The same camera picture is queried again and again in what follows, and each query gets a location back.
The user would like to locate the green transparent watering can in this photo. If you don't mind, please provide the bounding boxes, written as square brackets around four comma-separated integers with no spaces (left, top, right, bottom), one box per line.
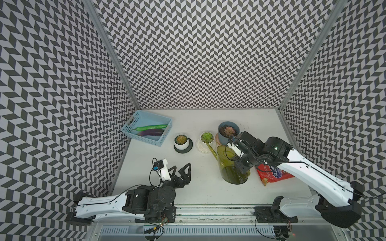
[200,138,250,185]

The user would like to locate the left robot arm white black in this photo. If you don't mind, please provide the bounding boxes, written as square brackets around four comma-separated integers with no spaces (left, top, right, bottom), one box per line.
[65,159,192,226]

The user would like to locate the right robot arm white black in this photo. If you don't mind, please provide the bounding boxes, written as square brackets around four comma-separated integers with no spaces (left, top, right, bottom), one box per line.
[227,132,364,228]

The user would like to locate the yellow succulent white pot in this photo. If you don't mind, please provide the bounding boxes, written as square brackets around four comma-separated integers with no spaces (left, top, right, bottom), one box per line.
[174,134,190,151]

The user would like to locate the pink succulent blue pot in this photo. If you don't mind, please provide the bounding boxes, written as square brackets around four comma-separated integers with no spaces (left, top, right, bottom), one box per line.
[218,122,240,146]

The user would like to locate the green succulent white pot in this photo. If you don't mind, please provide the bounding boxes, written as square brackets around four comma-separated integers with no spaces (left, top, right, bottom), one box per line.
[200,132,215,144]

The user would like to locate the red cookie snack bag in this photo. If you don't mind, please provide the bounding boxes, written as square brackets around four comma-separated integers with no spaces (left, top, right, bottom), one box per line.
[255,164,294,186]

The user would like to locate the black round saucer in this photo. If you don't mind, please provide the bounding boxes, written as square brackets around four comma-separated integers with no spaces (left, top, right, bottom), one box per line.
[174,138,193,154]

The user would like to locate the white round saucer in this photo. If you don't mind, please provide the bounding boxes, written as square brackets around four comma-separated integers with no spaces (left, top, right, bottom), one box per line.
[196,138,217,154]

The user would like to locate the terracotta round saucer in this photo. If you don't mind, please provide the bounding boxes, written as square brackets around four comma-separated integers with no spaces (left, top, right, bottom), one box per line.
[215,134,222,146]

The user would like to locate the purple toy eggplant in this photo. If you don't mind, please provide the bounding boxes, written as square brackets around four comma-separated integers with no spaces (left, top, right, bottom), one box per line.
[137,129,164,137]

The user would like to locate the green toy chili pepper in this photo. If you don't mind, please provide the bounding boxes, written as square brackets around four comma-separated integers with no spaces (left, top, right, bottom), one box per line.
[132,125,168,132]

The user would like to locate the light blue plastic basket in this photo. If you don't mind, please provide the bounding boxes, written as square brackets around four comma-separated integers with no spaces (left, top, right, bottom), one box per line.
[121,110,172,147]

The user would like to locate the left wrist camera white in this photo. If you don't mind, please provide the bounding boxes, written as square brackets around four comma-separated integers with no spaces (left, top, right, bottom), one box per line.
[153,159,171,182]

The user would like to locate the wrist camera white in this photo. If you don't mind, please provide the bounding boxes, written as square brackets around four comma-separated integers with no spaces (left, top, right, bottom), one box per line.
[227,143,243,158]
[153,159,171,182]

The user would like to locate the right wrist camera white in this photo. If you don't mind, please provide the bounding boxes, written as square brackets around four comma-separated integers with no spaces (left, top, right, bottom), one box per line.
[227,143,243,158]

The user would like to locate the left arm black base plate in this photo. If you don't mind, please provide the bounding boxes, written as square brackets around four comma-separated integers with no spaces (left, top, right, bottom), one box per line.
[135,206,177,224]

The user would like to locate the aluminium front rail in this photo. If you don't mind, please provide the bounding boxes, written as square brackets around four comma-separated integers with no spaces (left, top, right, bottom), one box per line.
[87,204,350,241]

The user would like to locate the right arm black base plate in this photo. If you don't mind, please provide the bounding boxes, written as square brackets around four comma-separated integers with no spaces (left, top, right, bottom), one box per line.
[253,196,299,223]

